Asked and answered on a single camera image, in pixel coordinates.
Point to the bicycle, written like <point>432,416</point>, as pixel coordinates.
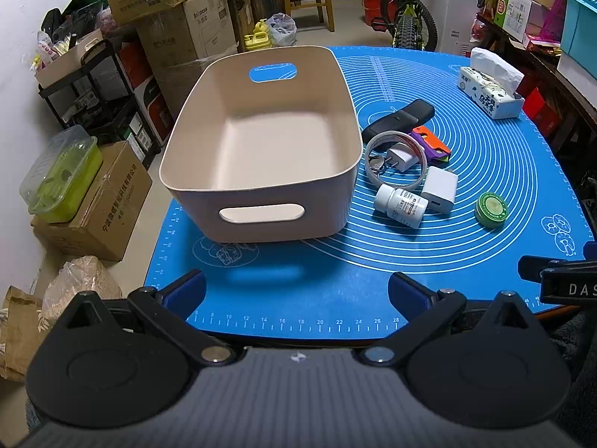
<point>410,24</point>

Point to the green plastic container with lid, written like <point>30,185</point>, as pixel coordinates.
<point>58,181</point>

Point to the cardboard box on floor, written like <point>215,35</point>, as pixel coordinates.
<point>106,218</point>

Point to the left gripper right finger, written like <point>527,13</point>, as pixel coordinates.
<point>429,313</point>

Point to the teal plastic crate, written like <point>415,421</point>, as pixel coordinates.
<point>579,40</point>

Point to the green white carton box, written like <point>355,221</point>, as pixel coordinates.
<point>520,17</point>

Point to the black remote control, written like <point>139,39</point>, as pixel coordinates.
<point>418,112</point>

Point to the stacked large cardboard boxes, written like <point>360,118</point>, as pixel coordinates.
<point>180,39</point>

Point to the large white charger block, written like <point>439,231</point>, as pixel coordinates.
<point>439,190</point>

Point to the black metal shelf rack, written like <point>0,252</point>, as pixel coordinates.
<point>99,97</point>

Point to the white plastic bag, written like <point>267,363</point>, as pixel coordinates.
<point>282,30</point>

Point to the purple orange folding toy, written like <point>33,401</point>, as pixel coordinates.
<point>435,150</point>

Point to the green round tin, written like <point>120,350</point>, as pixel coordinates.
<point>491,210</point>

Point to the tissue pack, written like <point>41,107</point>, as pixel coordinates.
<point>492,83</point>

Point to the white medicine bottle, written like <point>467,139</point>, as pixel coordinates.
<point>400,205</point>

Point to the blue silicone baking mat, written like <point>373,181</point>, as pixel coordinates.
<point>512,199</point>

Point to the yellow oil jug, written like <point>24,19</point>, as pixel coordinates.
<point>260,38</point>

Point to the plastic bag of grain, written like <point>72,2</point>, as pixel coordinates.
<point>82,274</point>

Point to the red bucket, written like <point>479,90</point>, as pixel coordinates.
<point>373,2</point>

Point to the beige plastic storage bin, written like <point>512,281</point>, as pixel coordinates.
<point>266,147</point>

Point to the small white charger plug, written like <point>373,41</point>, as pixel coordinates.
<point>401,157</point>

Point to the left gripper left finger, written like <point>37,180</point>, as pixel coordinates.
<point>165,311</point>

